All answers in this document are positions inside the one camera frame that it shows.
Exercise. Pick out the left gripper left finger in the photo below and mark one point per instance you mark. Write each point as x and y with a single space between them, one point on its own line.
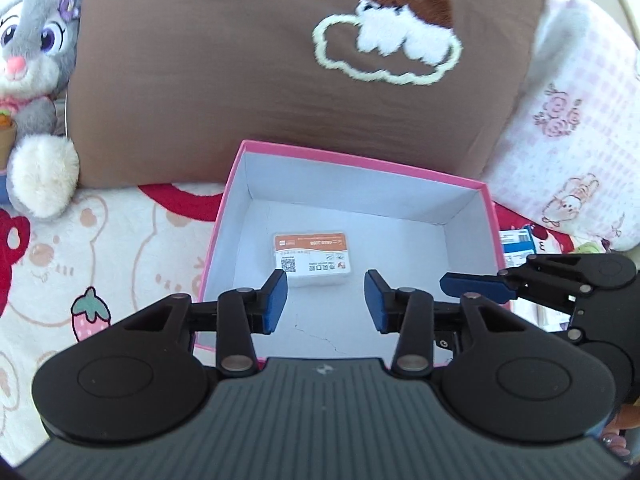
243 312

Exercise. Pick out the blue wet wipes pack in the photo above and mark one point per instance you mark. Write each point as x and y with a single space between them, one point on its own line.
517 246

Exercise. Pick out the grey bunny plush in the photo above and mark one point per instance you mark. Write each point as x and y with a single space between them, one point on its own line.
39 164

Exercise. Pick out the cartoon bear blanket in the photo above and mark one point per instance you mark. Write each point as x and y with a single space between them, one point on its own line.
111 254

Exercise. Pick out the brown pillow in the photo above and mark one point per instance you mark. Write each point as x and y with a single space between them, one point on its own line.
166 90

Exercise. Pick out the pink cardboard box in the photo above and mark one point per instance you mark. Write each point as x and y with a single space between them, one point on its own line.
412 225

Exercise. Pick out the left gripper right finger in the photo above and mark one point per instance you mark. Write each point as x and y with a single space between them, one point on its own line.
405 311

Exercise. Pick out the clear floss pick box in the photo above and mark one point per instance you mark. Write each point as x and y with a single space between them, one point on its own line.
312 259

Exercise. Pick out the person's right hand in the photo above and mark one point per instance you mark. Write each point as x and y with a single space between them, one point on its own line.
627 417

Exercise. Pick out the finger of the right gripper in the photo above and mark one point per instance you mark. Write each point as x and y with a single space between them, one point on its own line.
492 287

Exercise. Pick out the pink checkered pillow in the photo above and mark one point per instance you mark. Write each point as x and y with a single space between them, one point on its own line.
569 157

